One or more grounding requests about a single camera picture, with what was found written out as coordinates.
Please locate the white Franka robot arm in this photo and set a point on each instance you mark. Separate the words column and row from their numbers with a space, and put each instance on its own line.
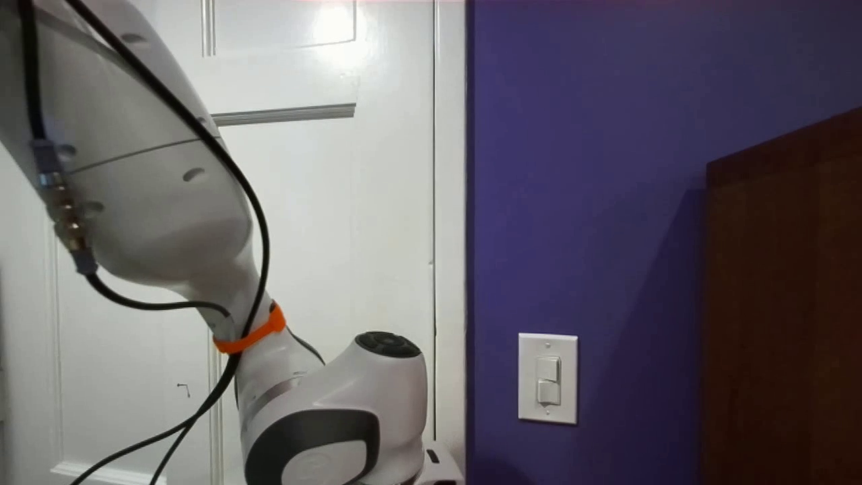
column 137, row 178

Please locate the white panelled door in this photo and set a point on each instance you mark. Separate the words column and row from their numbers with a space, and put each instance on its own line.
column 360, row 225

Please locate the dark brown wooden cabinet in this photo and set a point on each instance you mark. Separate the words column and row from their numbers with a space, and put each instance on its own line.
column 791, row 314

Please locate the white wall light switch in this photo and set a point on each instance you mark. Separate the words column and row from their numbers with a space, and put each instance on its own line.
column 547, row 377

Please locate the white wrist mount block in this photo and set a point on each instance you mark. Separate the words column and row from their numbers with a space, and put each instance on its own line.
column 445, row 468

